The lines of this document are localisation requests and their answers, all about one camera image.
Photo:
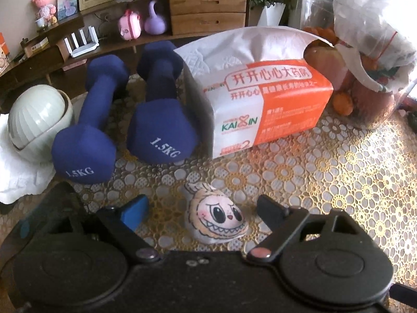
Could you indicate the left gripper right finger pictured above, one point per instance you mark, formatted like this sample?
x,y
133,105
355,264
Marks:
x,y
284,224

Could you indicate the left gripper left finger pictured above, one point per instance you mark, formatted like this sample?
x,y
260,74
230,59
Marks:
x,y
121,223

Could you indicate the blue dumbbell right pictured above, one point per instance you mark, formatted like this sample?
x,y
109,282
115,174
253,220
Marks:
x,y
162,130

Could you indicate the white paper napkin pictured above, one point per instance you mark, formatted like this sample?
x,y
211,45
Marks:
x,y
18,176

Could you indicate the orange tissue pack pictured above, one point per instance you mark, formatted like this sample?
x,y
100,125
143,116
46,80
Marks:
x,y
252,85

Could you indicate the white wifi router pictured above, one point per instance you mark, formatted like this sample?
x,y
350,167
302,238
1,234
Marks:
x,y
78,45

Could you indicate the wooden tv cabinet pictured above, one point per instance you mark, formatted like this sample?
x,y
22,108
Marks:
x,y
184,19

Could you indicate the purple gourd toy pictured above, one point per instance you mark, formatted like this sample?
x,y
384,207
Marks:
x,y
155,24

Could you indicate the pink teddy bear figure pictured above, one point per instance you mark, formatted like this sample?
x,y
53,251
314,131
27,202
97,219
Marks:
x,y
46,12

